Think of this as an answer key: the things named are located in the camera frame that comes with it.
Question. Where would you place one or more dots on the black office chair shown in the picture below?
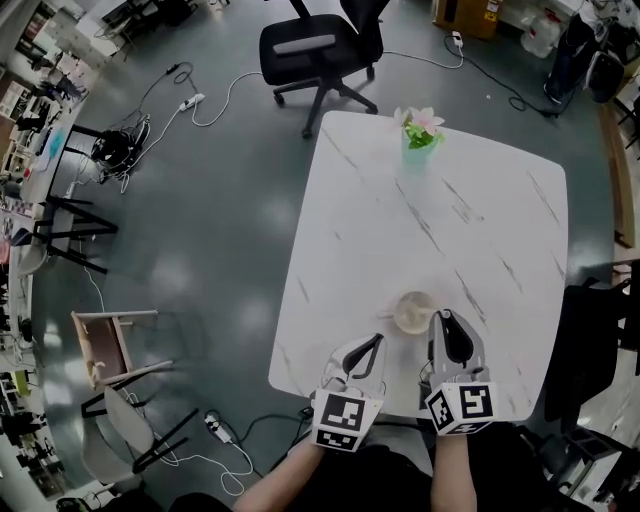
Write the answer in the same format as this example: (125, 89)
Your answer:
(320, 45)

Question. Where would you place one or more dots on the clear water jug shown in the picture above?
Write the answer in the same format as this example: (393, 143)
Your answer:
(540, 35)

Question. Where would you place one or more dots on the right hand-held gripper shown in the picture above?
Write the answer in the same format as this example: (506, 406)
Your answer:
(472, 402)

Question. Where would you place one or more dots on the pink flowers in teal pot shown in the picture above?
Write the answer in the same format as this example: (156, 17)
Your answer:
(419, 132)

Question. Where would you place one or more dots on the person's black clothing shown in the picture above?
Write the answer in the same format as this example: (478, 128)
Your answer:
(375, 482)

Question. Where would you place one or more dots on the person's right forearm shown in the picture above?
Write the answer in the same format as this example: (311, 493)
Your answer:
(452, 475)

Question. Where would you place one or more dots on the clear glass cup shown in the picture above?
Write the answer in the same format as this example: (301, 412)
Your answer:
(412, 312)

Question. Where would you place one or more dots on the cardboard box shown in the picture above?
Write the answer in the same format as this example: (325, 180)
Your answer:
(467, 17)

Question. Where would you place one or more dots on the white power strip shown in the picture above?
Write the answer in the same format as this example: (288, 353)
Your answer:
(192, 102)
(457, 39)
(219, 427)

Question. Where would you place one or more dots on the black backpack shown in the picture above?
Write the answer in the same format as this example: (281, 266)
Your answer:
(606, 77)

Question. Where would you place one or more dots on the wooden chair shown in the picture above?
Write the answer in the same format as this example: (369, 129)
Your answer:
(107, 345)

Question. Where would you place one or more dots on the person's left forearm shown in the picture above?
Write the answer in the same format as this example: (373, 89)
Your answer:
(285, 475)

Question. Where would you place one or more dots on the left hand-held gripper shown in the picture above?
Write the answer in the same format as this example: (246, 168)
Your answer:
(345, 415)

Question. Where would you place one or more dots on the black jacket on chair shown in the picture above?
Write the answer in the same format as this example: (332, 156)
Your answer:
(590, 350)

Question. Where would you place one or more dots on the grey chair with black legs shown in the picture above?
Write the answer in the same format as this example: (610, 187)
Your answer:
(120, 430)

